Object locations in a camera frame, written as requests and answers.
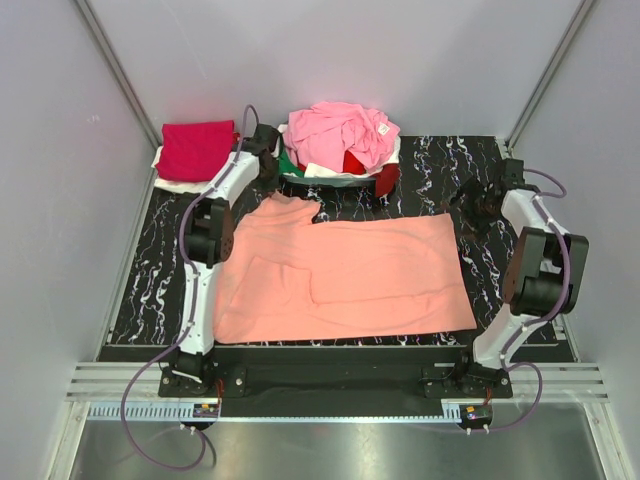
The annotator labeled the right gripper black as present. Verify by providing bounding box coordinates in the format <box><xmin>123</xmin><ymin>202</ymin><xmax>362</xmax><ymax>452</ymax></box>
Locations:
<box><xmin>437</xmin><ymin>175</ymin><xmax>500</xmax><ymax>241</ymax></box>

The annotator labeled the salmon orange t shirt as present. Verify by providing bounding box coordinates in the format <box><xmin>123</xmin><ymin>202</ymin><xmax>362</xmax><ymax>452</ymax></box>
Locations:
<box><xmin>212</xmin><ymin>194</ymin><xmax>476</xmax><ymax>344</ymax></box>

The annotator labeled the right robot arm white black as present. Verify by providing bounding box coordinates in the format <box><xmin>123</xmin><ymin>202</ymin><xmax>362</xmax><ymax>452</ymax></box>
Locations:
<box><xmin>444</xmin><ymin>158</ymin><xmax>589</xmax><ymax>397</ymax></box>

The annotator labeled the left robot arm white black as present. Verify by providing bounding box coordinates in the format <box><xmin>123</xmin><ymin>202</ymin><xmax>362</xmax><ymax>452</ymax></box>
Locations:
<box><xmin>168</xmin><ymin>124</ymin><xmax>282</xmax><ymax>396</ymax></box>

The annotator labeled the green t shirt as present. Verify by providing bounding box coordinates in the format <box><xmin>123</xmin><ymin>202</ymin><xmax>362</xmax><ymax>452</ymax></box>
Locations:
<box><xmin>277</xmin><ymin>150</ymin><xmax>304</xmax><ymax>178</ymax></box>

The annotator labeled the light pink t shirt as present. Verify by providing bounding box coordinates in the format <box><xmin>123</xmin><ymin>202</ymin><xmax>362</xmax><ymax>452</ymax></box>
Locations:
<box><xmin>283</xmin><ymin>102</ymin><xmax>400</xmax><ymax>173</ymax></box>

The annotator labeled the laundry basket grey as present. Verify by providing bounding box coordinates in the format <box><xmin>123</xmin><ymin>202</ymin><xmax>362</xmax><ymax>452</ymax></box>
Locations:
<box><xmin>279</xmin><ymin>174</ymin><xmax>376</xmax><ymax>192</ymax></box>

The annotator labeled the folded white t shirt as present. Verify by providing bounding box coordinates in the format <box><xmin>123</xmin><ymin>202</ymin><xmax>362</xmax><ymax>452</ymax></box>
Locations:
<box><xmin>151</xmin><ymin>146</ymin><xmax>209</xmax><ymax>194</ymax></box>

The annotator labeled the left aluminium frame post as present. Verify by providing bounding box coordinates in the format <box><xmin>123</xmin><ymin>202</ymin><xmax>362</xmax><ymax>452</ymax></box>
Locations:
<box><xmin>73</xmin><ymin>0</ymin><xmax>164</xmax><ymax>151</ymax></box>

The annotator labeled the aluminium frame post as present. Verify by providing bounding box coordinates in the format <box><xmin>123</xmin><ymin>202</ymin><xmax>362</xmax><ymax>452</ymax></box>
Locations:
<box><xmin>73</xmin><ymin>0</ymin><xmax>164</xmax><ymax>151</ymax></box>
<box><xmin>503</xmin><ymin>0</ymin><xmax>599</xmax><ymax>154</ymax></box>

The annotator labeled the right aluminium frame post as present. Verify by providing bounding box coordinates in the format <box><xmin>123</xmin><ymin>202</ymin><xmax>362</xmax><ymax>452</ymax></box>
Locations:
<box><xmin>503</xmin><ymin>0</ymin><xmax>599</xmax><ymax>154</ymax></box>

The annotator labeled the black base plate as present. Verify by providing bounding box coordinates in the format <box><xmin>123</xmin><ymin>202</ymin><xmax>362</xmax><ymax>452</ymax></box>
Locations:
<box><xmin>158</xmin><ymin>346</ymin><xmax>513</xmax><ymax>400</ymax></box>

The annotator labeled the grey slotted cable duct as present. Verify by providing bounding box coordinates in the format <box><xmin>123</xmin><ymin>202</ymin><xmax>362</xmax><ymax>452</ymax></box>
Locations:
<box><xmin>87</xmin><ymin>400</ymin><xmax>461</xmax><ymax>423</ymax></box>

